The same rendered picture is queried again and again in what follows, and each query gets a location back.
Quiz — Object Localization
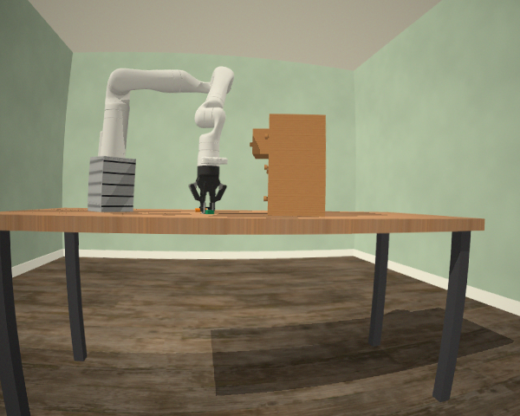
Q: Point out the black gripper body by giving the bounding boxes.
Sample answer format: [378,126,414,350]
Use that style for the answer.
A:
[196,166,220,192]

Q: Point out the brown wooden chest of drawers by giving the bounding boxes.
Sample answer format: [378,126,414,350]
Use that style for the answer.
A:
[268,114,326,217]

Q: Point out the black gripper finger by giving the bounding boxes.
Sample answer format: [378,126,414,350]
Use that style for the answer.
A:
[189,181,208,214]
[209,182,227,211]

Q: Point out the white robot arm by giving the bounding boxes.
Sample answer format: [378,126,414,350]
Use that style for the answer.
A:
[98,67,234,166]

